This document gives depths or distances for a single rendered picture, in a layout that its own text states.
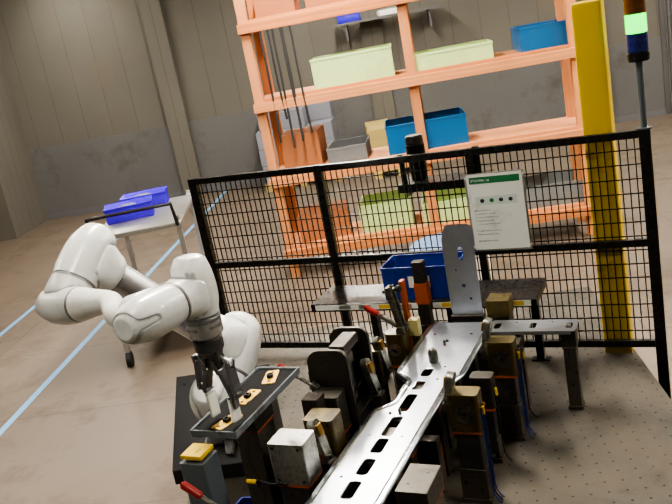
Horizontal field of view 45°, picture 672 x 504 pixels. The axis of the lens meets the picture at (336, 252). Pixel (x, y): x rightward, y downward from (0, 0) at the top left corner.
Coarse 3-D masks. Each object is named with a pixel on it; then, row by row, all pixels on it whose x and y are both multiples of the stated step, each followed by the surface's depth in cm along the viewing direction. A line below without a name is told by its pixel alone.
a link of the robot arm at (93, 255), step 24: (72, 240) 235; (96, 240) 236; (72, 264) 230; (96, 264) 234; (120, 264) 240; (96, 288) 239; (120, 288) 242; (144, 288) 246; (240, 312) 274; (240, 336) 266; (240, 360) 265
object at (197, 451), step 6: (192, 444) 199; (198, 444) 198; (204, 444) 198; (210, 444) 197; (186, 450) 197; (192, 450) 196; (198, 450) 195; (204, 450) 195; (210, 450) 196; (180, 456) 195; (186, 456) 194; (192, 456) 193; (198, 456) 193; (204, 456) 194
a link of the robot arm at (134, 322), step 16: (80, 288) 224; (160, 288) 187; (176, 288) 188; (80, 304) 219; (96, 304) 216; (112, 304) 198; (128, 304) 180; (144, 304) 180; (160, 304) 182; (176, 304) 185; (80, 320) 224; (112, 320) 191; (128, 320) 178; (144, 320) 179; (160, 320) 181; (176, 320) 186; (128, 336) 179; (144, 336) 180; (160, 336) 184
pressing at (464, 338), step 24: (432, 336) 277; (456, 336) 274; (480, 336) 270; (408, 360) 262; (456, 360) 255; (408, 384) 244; (432, 384) 242; (384, 408) 233; (432, 408) 228; (360, 432) 222; (408, 432) 217; (360, 456) 210; (384, 456) 208; (408, 456) 207; (336, 480) 201; (360, 480) 199; (384, 480) 197
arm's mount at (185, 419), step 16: (176, 384) 288; (176, 400) 285; (176, 416) 282; (192, 416) 281; (176, 432) 279; (176, 448) 275; (224, 448) 272; (176, 464) 272; (224, 464) 269; (240, 464) 269; (176, 480) 272
